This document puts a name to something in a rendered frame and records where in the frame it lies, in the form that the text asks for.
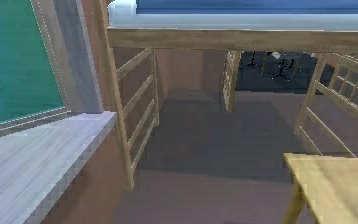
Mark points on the grey framed window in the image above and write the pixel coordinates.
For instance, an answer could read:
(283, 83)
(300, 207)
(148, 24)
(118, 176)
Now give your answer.
(20, 63)

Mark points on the wooden slatted chair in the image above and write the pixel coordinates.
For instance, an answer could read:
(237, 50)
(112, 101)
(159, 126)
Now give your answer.
(340, 90)

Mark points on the light wooden table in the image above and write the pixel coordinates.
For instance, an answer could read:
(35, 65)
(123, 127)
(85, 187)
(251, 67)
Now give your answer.
(333, 186)

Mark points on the wooden bed with blue blanket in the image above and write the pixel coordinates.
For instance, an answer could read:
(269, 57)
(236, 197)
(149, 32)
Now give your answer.
(200, 40)

